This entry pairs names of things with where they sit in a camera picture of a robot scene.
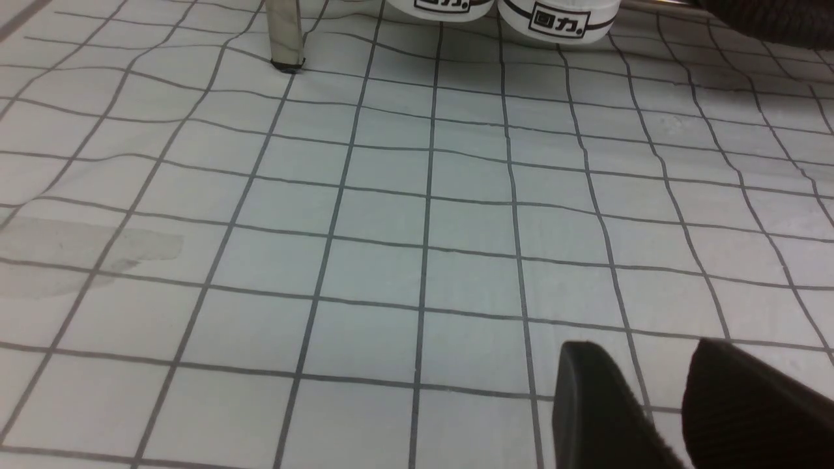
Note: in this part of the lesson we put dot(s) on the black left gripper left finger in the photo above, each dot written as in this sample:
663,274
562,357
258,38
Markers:
596,420

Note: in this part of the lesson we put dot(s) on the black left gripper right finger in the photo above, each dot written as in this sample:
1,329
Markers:
739,412

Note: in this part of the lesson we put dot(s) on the silver metal shoe rack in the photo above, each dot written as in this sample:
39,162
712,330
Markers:
286,37

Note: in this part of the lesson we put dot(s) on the white grid tablecloth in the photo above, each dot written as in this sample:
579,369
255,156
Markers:
373,263

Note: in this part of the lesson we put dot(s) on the black knit sneaker left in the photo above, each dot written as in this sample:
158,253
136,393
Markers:
801,24

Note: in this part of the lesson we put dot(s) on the black canvas sneaker right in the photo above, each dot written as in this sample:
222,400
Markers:
560,22

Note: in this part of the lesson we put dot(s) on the black canvas sneaker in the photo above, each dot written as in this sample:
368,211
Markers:
446,11
560,22

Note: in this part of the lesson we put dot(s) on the black canvas sneaker left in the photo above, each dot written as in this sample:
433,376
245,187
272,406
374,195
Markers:
446,11

